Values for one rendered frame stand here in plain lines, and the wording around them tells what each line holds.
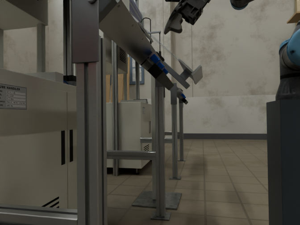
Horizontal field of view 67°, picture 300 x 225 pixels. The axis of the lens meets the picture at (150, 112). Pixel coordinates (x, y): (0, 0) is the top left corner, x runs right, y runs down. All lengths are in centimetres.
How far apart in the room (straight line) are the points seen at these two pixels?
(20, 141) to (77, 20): 39
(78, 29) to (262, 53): 498
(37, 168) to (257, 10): 523
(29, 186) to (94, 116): 40
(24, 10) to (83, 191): 104
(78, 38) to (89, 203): 28
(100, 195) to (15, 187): 33
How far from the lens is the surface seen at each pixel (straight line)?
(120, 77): 505
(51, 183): 83
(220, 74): 509
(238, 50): 524
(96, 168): 41
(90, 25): 43
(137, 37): 66
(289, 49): 88
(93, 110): 40
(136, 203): 137
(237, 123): 504
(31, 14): 136
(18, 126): 70
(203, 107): 500
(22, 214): 51
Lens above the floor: 50
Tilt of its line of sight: 1 degrees up
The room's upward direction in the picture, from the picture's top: 1 degrees counter-clockwise
